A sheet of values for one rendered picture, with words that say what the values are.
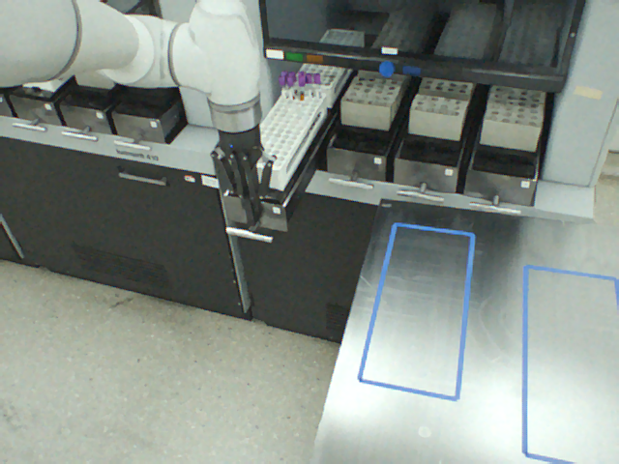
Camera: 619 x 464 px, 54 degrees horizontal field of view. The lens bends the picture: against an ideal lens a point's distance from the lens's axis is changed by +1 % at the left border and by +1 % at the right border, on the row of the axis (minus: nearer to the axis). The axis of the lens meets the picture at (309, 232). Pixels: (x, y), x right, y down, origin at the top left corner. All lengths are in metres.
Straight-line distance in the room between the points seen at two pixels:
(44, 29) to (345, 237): 1.07
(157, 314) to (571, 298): 1.44
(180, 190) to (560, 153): 0.92
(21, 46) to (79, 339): 1.70
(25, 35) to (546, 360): 0.78
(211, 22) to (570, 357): 0.72
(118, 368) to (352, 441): 1.28
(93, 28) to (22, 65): 0.10
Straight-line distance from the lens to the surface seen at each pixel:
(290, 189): 1.23
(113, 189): 1.77
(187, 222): 1.70
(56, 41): 0.56
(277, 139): 1.27
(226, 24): 0.96
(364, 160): 1.33
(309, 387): 1.87
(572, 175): 1.39
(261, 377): 1.90
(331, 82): 1.46
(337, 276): 1.61
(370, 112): 1.35
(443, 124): 1.32
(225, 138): 1.07
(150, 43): 1.01
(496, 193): 1.32
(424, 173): 1.31
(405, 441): 0.86
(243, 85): 1.00
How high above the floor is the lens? 1.59
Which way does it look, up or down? 44 degrees down
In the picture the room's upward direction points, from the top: 4 degrees counter-clockwise
